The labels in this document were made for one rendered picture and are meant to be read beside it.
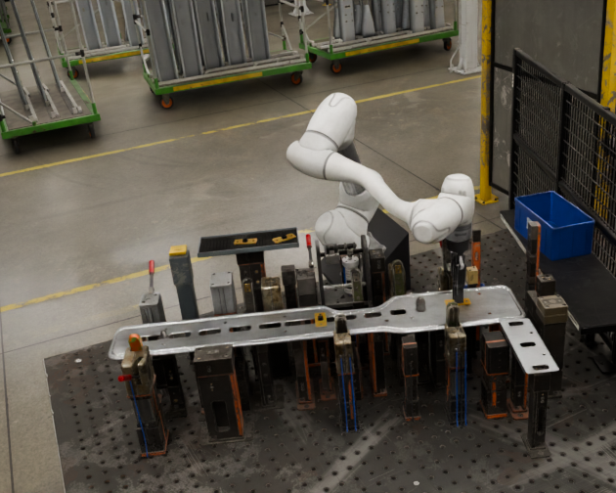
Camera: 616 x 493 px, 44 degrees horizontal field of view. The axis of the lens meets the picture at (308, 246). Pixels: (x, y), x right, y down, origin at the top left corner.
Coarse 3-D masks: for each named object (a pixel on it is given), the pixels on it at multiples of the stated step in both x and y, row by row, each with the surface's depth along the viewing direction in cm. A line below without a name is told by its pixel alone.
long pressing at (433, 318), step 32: (480, 288) 264; (192, 320) 262; (224, 320) 260; (256, 320) 258; (288, 320) 257; (352, 320) 253; (384, 320) 251; (416, 320) 249; (480, 320) 246; (160, 352) 247
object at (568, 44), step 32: (512, 0) 483; (544, 0) 454; (576, 0) 428; (608, 0) 402; (512, 32) 492; (544, 32) 461; (576, 32) 435; (608, 32) 408; (544, 64) 470; (576, 64) 442; (608, 64) 414; (608, 96) 421; (608, 128) 430; (576, 160) 465; (608, 160) 439; (480, 192) 571; (608, 192) 449
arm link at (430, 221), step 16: (336, 160) 256; (352, 160) 257; (336, 176) 257; (352, 176) 254; (368, 176) 249; (384, 192) 239; (400, 208) 231; (416, 208) 227; (432, 208) 224; (448, 208) 225; (416, 224) 222; (432, 224) 220; (448, 224) 223; (432, 240) 222
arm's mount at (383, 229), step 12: (384, 216) 333; (372, 228) 335; (384, 228) 328; (396, 228) 322; (384, 240) 324; (396, 240) 318; (408, 240) 316; (384, 252) 319; (396, 252) 316; (408, 252) 318; (324, 264) 347; (336, 264) 340; (408, 264) 321; (336, 276) 335; (384, 276) 319; (408, 276) 323; (372, 288) 319; (408, 288) 326
